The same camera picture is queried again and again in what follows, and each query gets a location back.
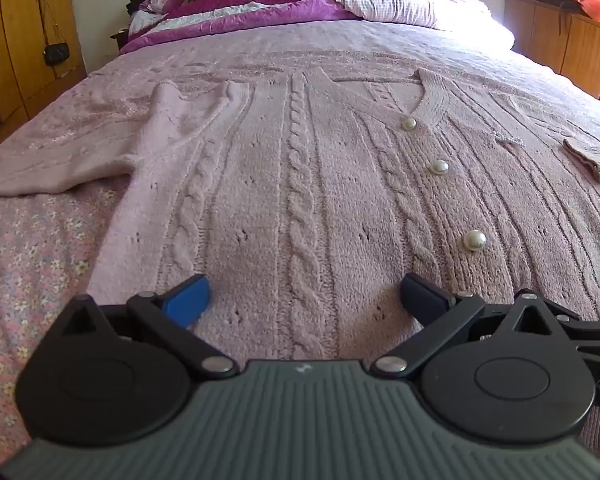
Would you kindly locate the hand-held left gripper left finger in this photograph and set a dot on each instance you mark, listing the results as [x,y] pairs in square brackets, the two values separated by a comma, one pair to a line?
[185,302]

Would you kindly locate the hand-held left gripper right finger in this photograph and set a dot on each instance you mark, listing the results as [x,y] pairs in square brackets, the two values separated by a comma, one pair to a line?
[425,300]

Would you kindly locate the bed with pink floral sheet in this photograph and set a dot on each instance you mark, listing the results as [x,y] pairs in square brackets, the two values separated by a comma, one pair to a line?
[25,260]

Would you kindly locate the wooden dresser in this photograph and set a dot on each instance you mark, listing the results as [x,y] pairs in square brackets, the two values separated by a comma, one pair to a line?
[570,45]

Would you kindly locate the dark wooden nightstand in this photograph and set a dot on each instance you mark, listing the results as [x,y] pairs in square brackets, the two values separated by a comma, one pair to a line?
[120,40]

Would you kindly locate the small black purse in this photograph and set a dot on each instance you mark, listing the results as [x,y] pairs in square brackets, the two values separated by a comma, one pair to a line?
[56,53]

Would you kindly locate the black bag on dresser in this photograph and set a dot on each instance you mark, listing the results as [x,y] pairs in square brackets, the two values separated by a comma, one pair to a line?
[560,1]

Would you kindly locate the purple and white quilt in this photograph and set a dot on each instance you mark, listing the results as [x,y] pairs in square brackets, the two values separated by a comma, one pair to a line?
[240,17]

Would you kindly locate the pink checked pillow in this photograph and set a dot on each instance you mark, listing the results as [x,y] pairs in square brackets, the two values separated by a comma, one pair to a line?
[405,5]

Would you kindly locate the wooden wardrobe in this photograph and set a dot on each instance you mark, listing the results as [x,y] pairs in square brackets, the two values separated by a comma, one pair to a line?
[15,35]

